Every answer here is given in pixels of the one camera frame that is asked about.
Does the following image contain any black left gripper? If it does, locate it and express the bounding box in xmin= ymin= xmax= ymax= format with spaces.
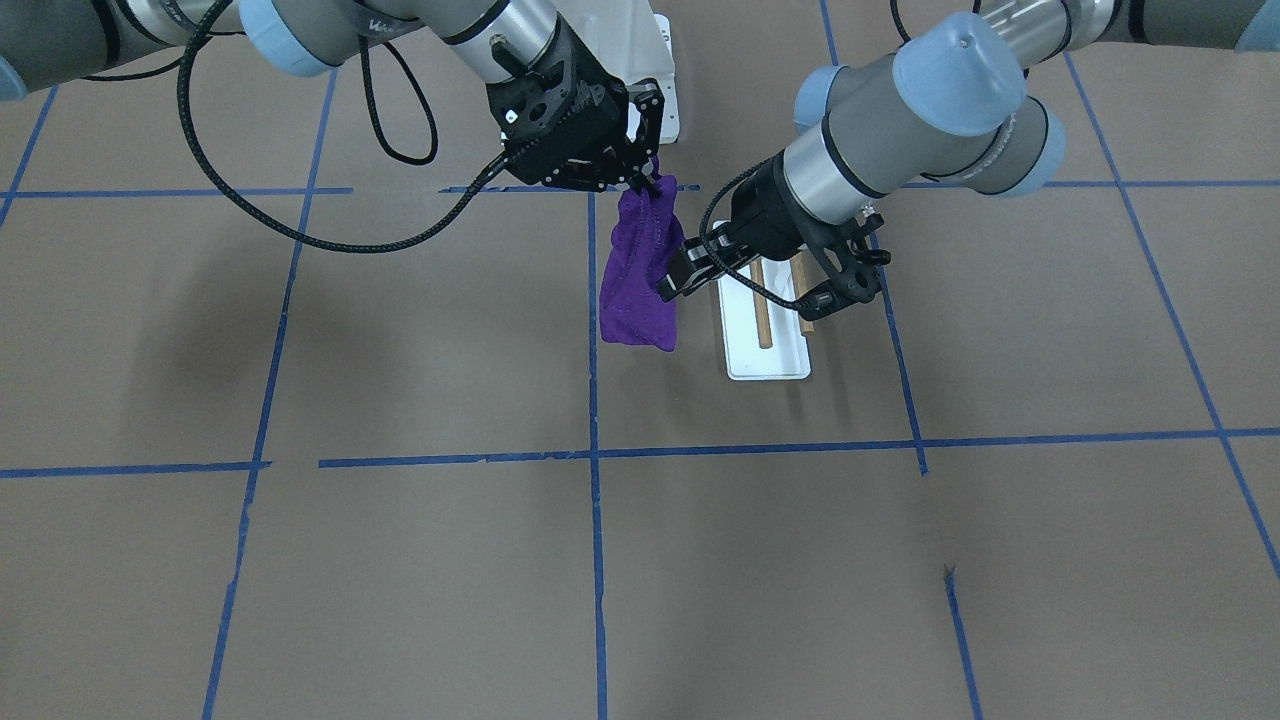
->
xmin=655 ymin=152 xmax=810 ymax=304

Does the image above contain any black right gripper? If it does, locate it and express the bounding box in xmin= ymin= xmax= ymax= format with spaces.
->
xmin=488 ymin=18 xmax=666 ymax=199

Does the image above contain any purple towel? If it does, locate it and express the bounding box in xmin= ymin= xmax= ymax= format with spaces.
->
xmin=599 ymin=176 xmax=685 ymax=354

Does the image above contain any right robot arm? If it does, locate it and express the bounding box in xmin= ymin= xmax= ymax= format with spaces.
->
xmin=1 ymin=1 xmax=666 ymax=192

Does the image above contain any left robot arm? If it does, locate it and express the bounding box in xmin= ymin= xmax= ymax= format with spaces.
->
xmin=653 ymin=1 xmax=1277 ymax=320

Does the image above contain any white towel rack base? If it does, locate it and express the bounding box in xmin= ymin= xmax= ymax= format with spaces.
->
xmin=716 ymin=277 xmax=812 ymax=380

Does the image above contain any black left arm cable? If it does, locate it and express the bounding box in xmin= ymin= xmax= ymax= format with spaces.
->
xmin=698 ymin=155 xmax=812 ymax=313

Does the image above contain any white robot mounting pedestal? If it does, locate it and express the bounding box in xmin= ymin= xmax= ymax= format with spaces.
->
xmin=554 ymin=1 xmax=681 ymax=145

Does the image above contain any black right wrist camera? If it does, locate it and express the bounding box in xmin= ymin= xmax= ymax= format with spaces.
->
xmin=485 ymin=61 xmax=584 ymax=184

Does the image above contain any black braided cable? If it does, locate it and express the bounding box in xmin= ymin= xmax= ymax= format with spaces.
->
xmin=177 ymin=0 xmax=511 ymax=252

